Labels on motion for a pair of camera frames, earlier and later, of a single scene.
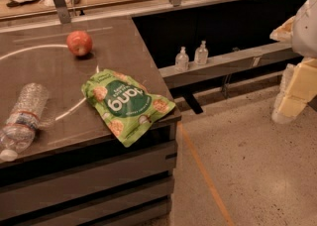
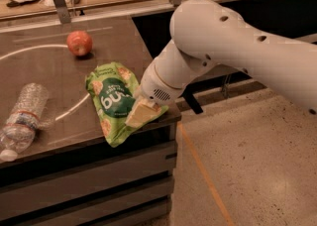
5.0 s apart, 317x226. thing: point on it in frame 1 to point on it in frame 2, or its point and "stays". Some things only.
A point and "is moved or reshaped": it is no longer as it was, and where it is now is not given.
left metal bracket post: (59, 1) stays
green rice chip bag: (128, 109) is moved or reshaped
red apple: (79, 43) stays
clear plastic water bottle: (19, 131) stays
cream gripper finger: (297, 88) to (152, 90)
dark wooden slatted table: (75, 171) stays
